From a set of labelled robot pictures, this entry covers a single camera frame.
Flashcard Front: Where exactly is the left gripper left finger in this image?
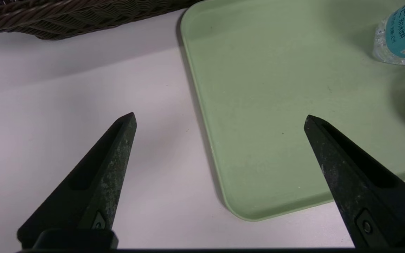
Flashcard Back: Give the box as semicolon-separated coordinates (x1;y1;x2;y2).
17;112;137;247

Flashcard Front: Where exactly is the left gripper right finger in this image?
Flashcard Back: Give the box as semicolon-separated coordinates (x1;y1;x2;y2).
304;115;405;248

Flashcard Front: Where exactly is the dark brown wicker basket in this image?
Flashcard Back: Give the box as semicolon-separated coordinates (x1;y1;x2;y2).
0;0;203;40

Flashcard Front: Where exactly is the light green plastic tray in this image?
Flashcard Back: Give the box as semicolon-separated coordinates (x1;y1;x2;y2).
180;0;405;222

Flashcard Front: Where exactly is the clear water bottle blue cap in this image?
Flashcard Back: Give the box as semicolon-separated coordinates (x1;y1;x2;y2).
372;0;405;66

